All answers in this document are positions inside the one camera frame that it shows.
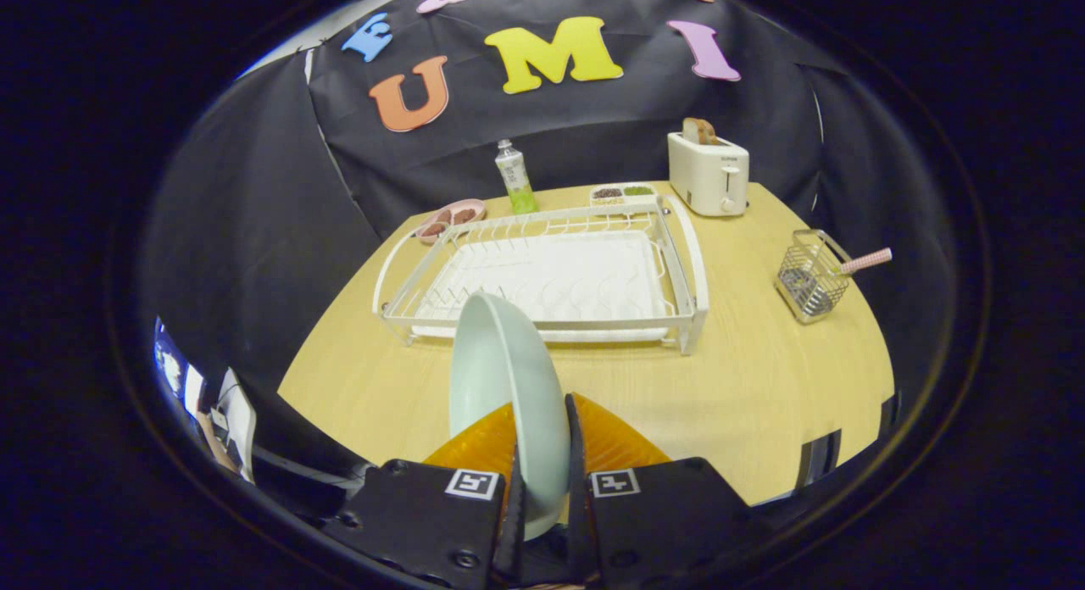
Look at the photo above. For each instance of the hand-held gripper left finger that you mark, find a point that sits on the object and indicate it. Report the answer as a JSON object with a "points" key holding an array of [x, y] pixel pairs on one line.
{"points": [[424, 514]]}

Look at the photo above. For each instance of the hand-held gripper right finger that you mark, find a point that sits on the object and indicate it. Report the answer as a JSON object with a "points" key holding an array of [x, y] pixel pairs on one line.
{"points": [[653, 514]]}

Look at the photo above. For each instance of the pale green plate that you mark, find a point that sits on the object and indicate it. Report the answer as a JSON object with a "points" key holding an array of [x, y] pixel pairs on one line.
{"points": [[500, 370]]}

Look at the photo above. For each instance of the pink divided dish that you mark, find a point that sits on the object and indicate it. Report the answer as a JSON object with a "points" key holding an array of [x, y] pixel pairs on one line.
{"points": [[470, 207]]}

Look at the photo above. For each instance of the white side table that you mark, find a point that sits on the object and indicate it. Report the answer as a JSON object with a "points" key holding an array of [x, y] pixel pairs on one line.
{"points": [[242, 420]]}

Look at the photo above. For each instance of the white drain tray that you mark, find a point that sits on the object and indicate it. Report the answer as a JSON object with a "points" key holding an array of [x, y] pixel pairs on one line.
{"points": [[551, 276]]}

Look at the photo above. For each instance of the computer monitor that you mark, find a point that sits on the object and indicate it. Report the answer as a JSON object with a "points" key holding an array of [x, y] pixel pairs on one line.
{"points": [[169, 365]]}

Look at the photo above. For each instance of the white divided food tray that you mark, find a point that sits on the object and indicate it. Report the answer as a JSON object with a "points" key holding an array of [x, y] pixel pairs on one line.
{"points": [[623, 198]]}

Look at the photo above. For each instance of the black backdrop cloth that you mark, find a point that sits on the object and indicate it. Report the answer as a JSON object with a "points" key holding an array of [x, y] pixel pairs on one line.
{"points": [[254, 234]]}

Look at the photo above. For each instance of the white toaster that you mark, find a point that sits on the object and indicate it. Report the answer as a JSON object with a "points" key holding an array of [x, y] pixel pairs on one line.
{"points": [[703, 175]]}

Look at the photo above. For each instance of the clear bottle with green liquid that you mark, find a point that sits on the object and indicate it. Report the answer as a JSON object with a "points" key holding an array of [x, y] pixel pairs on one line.
{"points": [[515, 179]]}

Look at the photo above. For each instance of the brown bread slice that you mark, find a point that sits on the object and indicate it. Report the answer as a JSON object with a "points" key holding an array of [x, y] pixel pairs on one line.
{"points": [[699, 132]]}

